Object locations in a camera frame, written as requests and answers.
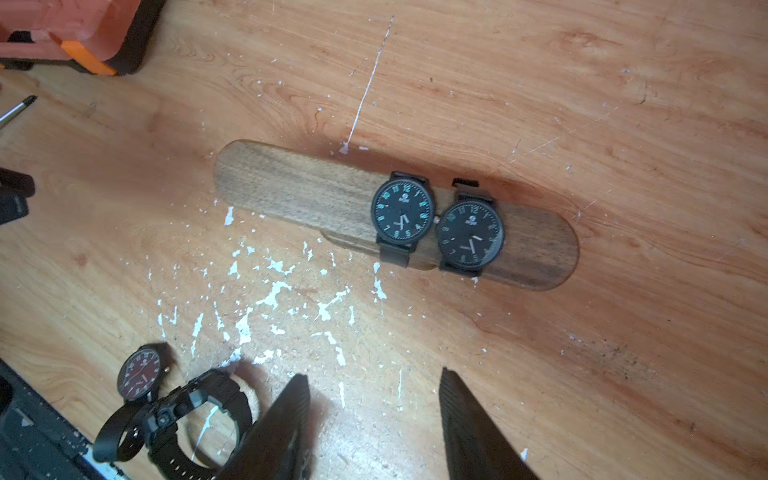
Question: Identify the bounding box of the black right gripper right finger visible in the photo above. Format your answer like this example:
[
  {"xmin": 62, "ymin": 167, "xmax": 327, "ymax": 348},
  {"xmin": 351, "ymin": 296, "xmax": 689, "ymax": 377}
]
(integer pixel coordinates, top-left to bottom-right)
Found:
[{"xmin": 438, "ymin": 368, "xmax": 537, "ymax": 479}]

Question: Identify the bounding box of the black slim round watch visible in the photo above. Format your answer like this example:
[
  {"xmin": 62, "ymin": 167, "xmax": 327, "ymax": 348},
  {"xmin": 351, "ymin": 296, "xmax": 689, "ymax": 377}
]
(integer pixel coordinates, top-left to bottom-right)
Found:
[{"xmin": 371, "ymin": 171, "xmax": 436, "ymax": 268}]

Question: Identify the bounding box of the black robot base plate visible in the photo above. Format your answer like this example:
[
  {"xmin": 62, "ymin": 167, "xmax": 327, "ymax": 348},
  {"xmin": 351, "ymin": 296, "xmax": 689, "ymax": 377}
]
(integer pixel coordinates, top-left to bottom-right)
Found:
[{"xmin": 1, "ymin": 362, "xmax": 127, "ymax": 480}]

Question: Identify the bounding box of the black chunky sport watch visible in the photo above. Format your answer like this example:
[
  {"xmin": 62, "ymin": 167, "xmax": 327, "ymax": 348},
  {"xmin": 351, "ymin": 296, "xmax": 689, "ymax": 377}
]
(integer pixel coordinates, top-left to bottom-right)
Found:
[{"xmin": 143, "ymin": 369, "xmax": 253, "ymax": 479}]

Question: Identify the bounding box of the orange plastic tool case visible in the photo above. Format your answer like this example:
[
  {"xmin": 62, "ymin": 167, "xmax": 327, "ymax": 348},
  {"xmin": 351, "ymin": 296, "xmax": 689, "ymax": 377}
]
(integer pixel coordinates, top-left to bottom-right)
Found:
[{"xmin": 1, "ymin": 0, "xmax": 165, "ymax": 76}]

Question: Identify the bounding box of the black watch placed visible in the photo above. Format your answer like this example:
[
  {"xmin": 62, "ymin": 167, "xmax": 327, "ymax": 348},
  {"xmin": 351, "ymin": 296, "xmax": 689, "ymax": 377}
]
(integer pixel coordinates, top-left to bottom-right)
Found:
[{"xmin": 436, "ymin": 178, "xmax": 505, "ymax": 277}]

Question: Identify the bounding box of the dark wooden watch stand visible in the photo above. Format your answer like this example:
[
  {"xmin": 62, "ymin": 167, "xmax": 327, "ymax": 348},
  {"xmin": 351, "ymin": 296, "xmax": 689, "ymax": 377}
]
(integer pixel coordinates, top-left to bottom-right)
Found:
[{"xmin": 214, "ymin": 140, "xmax": 580, "ymax": 291}]

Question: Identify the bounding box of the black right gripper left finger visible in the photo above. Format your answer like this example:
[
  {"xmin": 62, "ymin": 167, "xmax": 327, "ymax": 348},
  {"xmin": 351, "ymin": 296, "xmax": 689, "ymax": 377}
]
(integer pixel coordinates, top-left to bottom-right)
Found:
[{"xmin": 215, "ymin": 374, "xmax": 311, "ymax": 480}]

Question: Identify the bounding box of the black watch dark red dial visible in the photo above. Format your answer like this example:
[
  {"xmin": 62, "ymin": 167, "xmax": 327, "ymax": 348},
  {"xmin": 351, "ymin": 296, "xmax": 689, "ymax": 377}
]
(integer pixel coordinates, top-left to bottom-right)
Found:
[{"xmin": 92, "ymin": 342, "xmax": 172, "ymax": 463}]

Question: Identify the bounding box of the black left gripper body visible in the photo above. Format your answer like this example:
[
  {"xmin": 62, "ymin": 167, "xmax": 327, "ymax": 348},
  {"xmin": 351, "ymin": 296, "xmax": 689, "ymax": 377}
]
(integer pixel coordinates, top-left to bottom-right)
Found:
[{"xmin": 0, "ymin": 168, "xmax": 35, "ymax": 225}]

